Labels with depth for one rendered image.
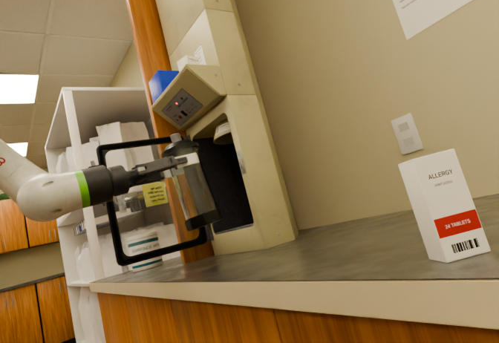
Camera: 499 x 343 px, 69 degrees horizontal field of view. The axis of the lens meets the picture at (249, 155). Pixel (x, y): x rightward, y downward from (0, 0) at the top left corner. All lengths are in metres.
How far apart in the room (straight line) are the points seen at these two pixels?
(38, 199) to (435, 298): 0.77
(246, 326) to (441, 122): 0.77
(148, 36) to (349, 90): 0.81
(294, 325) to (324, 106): 0.96
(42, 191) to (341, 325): 0.66
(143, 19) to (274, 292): 1.28
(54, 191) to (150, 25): 0.90
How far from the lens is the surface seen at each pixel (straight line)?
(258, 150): 1.10
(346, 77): 1.33
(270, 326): 0.64
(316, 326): 0.55
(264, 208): 1.07
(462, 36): 1.14
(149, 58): 1.52
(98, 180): 0.92
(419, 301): 0.39
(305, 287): 0.49
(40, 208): 0.90
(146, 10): 1.64
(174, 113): 1.30
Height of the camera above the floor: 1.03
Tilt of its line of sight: 10 degrees up
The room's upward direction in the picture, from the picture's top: 15 degrees counter-clockwise
